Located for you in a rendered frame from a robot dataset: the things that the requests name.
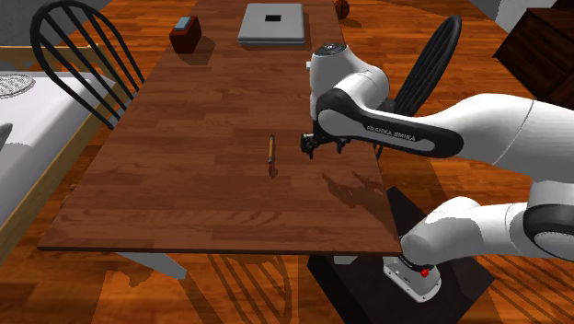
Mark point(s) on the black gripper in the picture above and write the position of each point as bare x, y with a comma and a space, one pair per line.
319, 138

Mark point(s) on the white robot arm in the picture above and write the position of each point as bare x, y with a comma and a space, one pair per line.
489, 125

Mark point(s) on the yellow pencil with red end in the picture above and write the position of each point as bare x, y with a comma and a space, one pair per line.
271, 152

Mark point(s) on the grey closed laptop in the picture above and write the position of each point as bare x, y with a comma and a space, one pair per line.
271, 31

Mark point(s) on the black spindle-back chair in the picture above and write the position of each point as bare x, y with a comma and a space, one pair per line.
67, 33
428, 67

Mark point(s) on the brown wooden table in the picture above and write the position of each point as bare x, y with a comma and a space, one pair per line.
193, 148

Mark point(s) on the dark robot stand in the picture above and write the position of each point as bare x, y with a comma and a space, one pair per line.
358, 287

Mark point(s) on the brown basketball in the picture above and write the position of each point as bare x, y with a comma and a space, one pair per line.
341, 9

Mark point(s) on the dark red box with blue top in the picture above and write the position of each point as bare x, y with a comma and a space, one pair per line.
186, 38

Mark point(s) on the dark wooden dresser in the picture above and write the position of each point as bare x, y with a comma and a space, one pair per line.
538, 58

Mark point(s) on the white round woven mat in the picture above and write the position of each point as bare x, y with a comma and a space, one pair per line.
13, 84

